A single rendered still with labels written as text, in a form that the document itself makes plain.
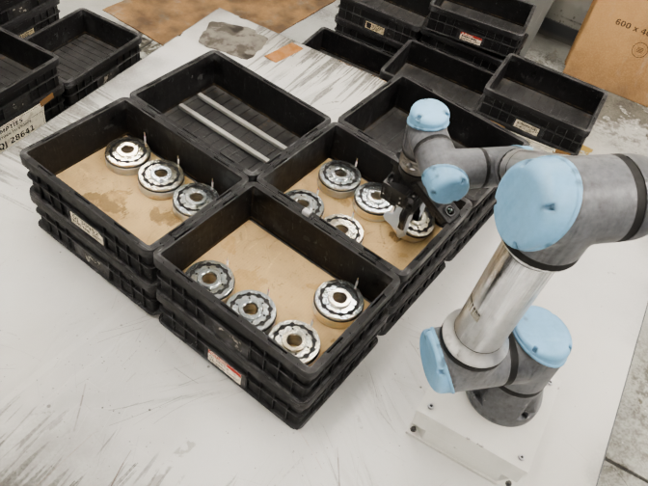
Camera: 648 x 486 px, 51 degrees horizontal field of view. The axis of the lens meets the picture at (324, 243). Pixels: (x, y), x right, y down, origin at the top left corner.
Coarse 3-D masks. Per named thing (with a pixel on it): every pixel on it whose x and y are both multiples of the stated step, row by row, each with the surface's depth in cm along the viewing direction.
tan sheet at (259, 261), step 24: (240, 240) 149; (264, 240) 150; (192, 264) 143; (240, 264) 145; (264, 264) 146; (288, 264) 146; (312, 264) 147; (240, 288) 140; (264, 288) 141; (288, 288) 142; (312, 288) 143; (288, 312) 138; (312, 312) 139; (336, 336) 136
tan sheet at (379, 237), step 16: (304, 176) 165; (320, 192) 163; (336, 208) 160; (352, 208) 160; (368, 224) 158; (384, 224) 159; (368, 240) 154; (384, 240) 155; (400, 240) 156; (384, 256) 152; (400, 256) 152
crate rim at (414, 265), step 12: (324, 132) 162; (348, 132) 163; (372, 144) 162; (288, 156) 154; (276, 168) 151; (264, 180) 148; (276, 192) 146; (300, 204) 145; (468, 204) 152; (312, 216) 143; (336, 228) 142; (444, 228) 146; (348, 240) 140; (432, 240) 143; (444, 240) 147; (372, 252) 139; (420, 252) 141; (432, 252) 144; (384, 264) 137; (408, 264) 138; (420, 264) 141; (408, 276) 137
